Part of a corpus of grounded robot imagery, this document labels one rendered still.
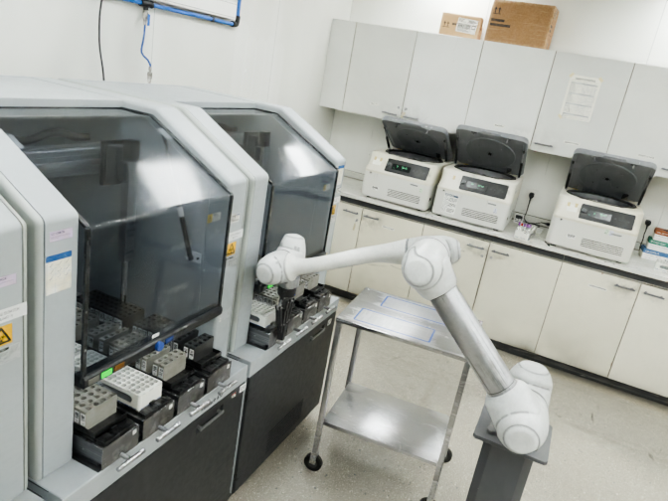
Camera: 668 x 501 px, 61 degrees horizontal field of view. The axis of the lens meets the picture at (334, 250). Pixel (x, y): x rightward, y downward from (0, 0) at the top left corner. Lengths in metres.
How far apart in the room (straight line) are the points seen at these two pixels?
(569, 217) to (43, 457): 3.51
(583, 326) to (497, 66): 1.98
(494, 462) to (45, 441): 1.48
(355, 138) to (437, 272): 3.50
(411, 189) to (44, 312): 3.33
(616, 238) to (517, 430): 2.54
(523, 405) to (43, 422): 1.37
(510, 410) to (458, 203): 2.59
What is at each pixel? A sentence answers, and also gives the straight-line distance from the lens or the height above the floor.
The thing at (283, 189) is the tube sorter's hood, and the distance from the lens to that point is 2.19.
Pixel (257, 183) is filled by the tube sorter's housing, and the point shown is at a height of 1.41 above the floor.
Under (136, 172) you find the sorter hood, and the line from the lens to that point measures 1.72.
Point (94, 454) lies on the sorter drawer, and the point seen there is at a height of 0.78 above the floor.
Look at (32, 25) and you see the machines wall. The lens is 2.72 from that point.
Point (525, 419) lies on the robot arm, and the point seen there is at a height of 0.92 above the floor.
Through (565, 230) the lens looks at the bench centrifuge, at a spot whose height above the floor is 1.04.
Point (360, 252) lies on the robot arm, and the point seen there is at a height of 1.23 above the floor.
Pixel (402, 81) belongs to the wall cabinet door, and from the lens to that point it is 4.68.
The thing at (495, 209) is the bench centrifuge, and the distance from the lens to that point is 4.27.
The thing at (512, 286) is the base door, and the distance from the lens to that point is 4.37.
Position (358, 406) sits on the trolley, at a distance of 2.92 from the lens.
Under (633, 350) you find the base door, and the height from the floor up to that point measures 0.34.
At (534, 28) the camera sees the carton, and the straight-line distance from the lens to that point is 4.55.
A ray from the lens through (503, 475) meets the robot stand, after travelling 2.29.
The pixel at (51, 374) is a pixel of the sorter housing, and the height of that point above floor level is 1.04.
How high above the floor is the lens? 1.86
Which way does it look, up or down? 18 degrees down
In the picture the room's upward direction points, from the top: 10 degrees clockwise
